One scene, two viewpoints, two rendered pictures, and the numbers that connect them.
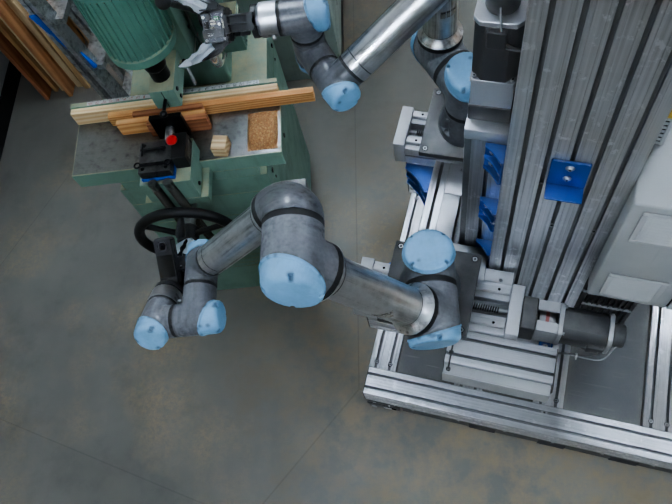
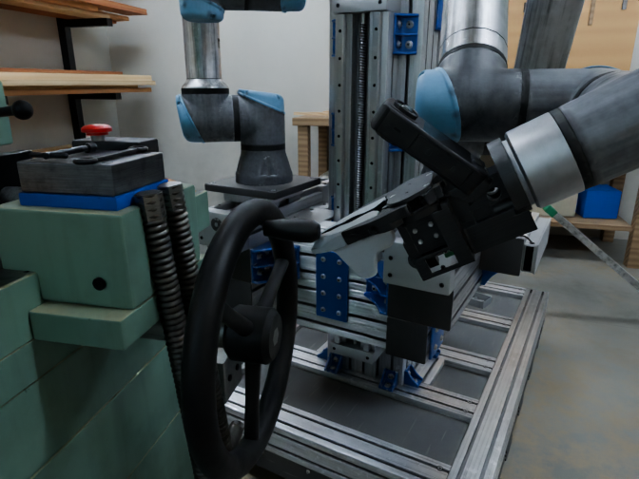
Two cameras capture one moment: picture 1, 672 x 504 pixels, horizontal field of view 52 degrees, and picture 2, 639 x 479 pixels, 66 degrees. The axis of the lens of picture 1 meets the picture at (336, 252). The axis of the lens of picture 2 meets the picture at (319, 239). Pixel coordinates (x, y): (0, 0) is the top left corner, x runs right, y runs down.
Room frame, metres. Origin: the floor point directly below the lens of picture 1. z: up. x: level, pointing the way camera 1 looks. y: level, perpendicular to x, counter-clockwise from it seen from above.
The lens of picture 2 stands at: (0.93, 0.84, 1.07)
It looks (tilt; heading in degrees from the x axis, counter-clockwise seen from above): 18 degrees down; 268
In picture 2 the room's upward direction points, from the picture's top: straight up
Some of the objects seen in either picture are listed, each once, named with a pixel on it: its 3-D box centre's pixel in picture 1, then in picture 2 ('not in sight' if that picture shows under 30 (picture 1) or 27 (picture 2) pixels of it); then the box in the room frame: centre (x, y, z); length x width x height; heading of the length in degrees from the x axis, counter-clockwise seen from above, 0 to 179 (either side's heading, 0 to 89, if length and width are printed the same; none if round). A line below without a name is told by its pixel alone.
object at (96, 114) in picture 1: (175, 104); not in sight; (1.34, 0.30, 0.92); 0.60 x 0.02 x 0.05; 76
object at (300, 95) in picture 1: (210, 106); not in sight; (1.30, 0.21, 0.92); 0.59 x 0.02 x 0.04; 76
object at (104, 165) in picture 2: (164, 156); (104, 165); (1.13, 0.35, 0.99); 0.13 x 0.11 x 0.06; 76
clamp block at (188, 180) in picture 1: (172, 170); (108, 236); (1.14, 0.35, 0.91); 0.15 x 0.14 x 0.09; 76
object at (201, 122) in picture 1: (179, 124); not in sight; (1.27, 0.30, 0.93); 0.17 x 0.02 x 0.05; 76
